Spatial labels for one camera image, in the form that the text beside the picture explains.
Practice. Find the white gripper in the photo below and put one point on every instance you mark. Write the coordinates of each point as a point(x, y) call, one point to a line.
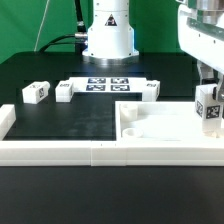
point(201, 35)

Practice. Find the white square tabletop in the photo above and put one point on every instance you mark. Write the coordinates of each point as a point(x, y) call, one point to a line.
point(162, 121)

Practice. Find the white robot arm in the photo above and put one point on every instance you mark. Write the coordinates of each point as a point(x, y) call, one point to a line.
point(110, 38)

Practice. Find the green backdrop curtain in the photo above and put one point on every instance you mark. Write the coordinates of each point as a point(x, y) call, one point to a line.
point(26, 25)

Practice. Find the white U-shaped fence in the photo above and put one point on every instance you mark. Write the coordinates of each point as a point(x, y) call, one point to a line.
point(101, 153)

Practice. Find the white marker base plate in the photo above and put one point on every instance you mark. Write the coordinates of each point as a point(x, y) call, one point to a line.
point(108, 84)

